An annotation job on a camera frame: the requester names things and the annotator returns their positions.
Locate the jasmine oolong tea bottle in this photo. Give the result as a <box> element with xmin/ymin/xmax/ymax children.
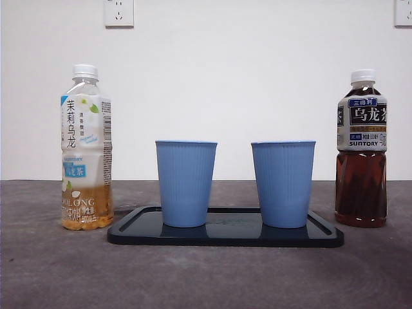
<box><xmin>60</xmin><ymin>63</ymin><xmax>114</xmax><ymax>232</ymax></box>

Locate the dark oolong tea bottle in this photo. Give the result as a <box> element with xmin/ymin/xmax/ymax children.
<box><xmin>334</xmin><ymin>68</ymin><xmax>388</xmax><ymax>229</ymax></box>

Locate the blue ribbed cup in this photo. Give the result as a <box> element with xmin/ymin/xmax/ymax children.
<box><xmin>250</xmin><ymin>140</ymin><xmax>317</xmax><ymax>229</ymax></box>
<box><xmin>154</xmin><ymin>140</ymin><xmax>218</xmax><ymax>229</ymax></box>

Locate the dark rectangular tray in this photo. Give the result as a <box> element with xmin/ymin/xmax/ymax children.
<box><xmin>107</xmin><ymin>206</ymin><xmax>345</xmax><ymax>248</ymax></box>

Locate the white wall socket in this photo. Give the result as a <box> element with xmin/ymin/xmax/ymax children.
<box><xmin>394</xmin><ymin>0</ymin><xmax>412</xmax><ymax>28</ymax></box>
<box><xmin>103</xmin><ymin>0</ymin><xmax>135</xmax><ymax>28</ymax></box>

